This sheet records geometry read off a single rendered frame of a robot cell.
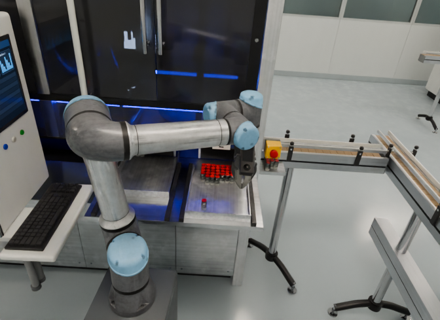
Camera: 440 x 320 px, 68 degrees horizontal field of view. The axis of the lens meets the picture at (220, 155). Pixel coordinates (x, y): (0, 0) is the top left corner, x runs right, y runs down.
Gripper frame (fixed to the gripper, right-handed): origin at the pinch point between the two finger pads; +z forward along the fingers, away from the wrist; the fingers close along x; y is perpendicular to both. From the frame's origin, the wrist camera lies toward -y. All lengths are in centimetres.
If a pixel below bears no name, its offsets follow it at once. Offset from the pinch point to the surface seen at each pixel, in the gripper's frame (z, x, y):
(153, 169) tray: 18, 40, 34
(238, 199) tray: 17.6, -0.9, 14.4
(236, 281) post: 102, -8, 38
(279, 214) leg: 57, -30, 53
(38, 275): 80, 101, 18
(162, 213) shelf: 17.7, 30.2, 3.2
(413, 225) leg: 32, -86, 21
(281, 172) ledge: 17.9, -22.9, 38.6
